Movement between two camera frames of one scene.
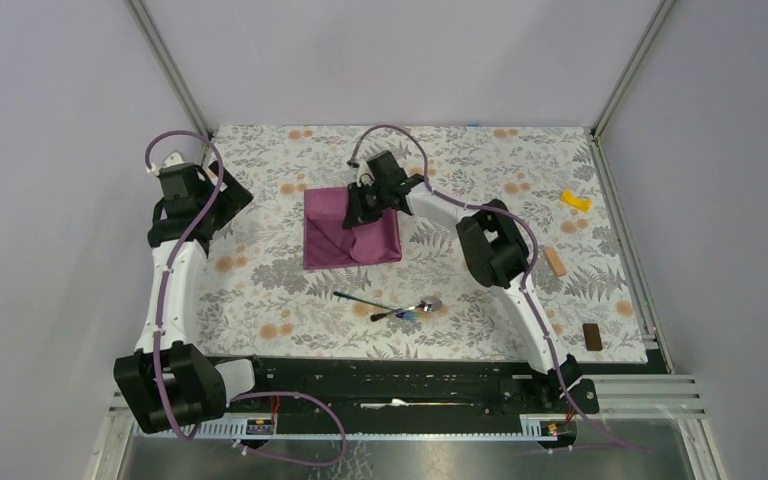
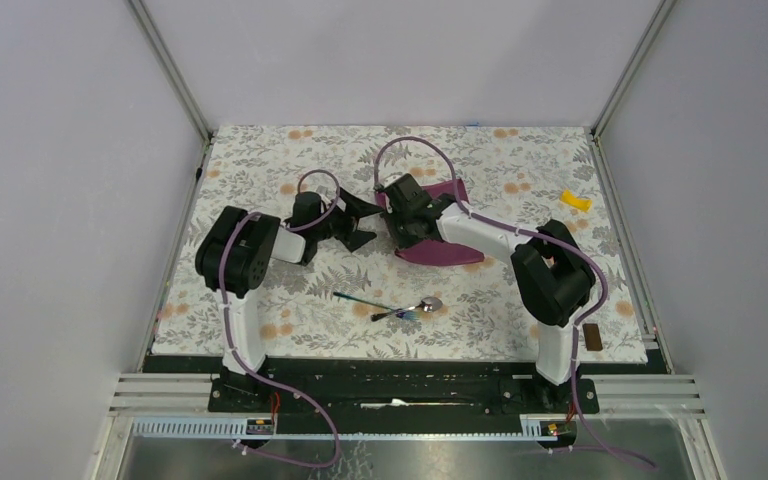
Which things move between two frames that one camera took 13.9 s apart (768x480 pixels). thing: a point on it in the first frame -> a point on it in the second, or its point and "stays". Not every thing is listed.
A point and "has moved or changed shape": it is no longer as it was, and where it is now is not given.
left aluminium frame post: x=162 y=49 stays
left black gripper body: x=229 y=200 -> x=333 y=222
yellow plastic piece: x=583 y=204 stays
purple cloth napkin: x=327 y=243 has moved or changed shape
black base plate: x=412 y=389 stays
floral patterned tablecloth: x=262 y=302 stays
